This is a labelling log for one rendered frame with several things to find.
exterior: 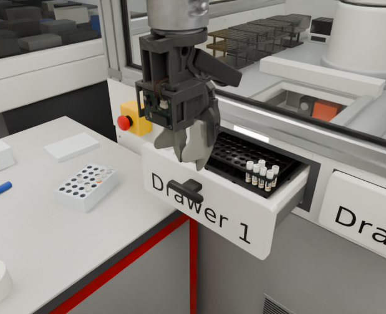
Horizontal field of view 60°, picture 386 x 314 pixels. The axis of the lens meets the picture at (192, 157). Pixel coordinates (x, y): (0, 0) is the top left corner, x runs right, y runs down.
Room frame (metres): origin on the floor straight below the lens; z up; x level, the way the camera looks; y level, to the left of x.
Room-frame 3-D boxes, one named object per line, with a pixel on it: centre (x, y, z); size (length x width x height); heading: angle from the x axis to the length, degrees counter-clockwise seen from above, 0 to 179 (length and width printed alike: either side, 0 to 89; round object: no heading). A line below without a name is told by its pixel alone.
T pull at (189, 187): (0.45, 0.00, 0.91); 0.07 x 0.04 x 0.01; 48
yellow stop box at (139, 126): (0.79, 0.15, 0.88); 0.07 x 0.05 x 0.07; 48
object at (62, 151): (0.82, 0.34, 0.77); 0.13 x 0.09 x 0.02; 134
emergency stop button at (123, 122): (0.76, 0.17, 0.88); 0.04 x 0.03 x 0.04; 48
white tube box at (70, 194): (0.62, 0.24, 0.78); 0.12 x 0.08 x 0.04; 156
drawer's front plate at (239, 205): (0.47, -0.01, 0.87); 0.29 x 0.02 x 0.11; 48
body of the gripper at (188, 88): (0.43, 0.02, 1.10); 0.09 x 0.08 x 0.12; 138
